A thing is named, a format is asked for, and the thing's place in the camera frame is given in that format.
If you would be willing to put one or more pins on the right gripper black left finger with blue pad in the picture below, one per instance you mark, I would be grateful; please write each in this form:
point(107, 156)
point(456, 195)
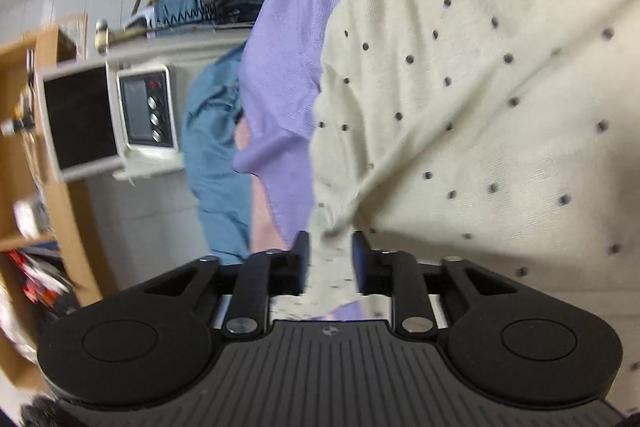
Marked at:
point(263, 276)

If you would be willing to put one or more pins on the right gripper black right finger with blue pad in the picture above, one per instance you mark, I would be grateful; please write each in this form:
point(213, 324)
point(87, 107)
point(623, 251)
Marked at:
point(398, 276)

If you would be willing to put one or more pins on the cream polka dot shirt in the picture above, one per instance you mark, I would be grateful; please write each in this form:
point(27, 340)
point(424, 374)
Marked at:
point(506, 131)

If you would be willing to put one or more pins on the teal blue quilt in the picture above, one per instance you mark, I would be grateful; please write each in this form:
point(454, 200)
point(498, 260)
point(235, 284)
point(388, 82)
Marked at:
point(212, 113)

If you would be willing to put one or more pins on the purple floral bed sheet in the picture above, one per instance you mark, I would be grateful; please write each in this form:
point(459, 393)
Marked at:
point(279, 81)

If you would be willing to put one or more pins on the beige appliance with control panel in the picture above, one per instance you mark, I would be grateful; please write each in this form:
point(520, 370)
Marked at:
point(102, 116)

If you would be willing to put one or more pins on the wooden shelf unit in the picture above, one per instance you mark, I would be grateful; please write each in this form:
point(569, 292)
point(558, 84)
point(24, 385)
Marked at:
point(36, 208)

